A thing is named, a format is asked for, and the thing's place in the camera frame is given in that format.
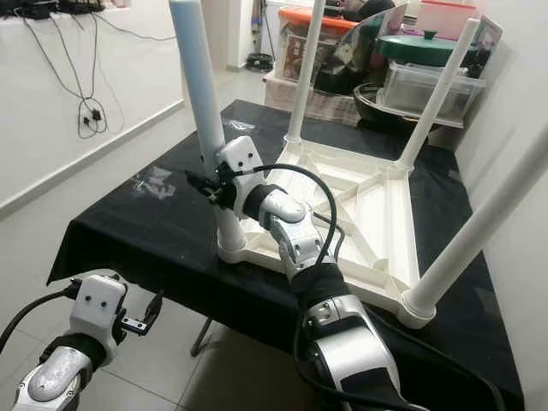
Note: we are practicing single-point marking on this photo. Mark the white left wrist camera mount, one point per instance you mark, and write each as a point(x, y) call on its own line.
point(98, 304)

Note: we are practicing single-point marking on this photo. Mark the white plastic table top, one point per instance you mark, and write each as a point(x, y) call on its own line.
point(377, 223)

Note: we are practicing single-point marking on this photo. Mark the clear plastic container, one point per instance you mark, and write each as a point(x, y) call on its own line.
point(424, 87)

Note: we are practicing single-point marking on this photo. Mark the black round wok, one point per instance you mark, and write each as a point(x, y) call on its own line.
point(368, 109)

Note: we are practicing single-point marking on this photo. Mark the black tablecloth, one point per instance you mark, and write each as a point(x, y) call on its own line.
point(137, 240)

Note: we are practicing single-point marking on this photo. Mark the black plug adapter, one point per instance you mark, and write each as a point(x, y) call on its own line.
point(96, 116)

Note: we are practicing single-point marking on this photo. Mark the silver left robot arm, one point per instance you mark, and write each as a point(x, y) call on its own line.
point(56, 381)

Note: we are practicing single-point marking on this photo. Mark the green pot lid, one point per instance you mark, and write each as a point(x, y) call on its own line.
point(424, 47)

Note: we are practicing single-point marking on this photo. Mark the black cloth bundle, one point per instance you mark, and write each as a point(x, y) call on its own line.
point(372, 8)

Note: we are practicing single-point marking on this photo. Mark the red printed carton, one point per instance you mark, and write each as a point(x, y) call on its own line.
point(295, 58)

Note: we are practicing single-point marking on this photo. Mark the clear plastic bag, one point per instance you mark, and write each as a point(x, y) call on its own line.
point(154, 181)
point(238, 125)

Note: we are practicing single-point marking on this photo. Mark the black antenna router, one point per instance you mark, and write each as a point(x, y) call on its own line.
point(81, 7)

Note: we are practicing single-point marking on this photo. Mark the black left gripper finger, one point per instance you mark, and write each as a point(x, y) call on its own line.
point(154, 311)

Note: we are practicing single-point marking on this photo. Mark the white plastic table leg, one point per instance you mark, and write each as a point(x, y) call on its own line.
point(201, 94)
point(479, 223)
point(308, 68)
point(437, 94)

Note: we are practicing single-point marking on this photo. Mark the pink plastic tub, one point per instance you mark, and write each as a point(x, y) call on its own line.
point(445, 17)

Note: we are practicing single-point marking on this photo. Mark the beige cloth covered bench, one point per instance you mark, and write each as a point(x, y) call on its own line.
point(278, 96)

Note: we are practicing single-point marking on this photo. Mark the dark metal folding table frame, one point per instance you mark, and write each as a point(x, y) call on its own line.
point(205, 334)

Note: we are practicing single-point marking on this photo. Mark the black set-top box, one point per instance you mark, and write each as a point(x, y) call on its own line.
point(34, 8)

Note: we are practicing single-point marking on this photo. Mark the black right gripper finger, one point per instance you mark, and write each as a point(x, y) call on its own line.
point(199, 182)

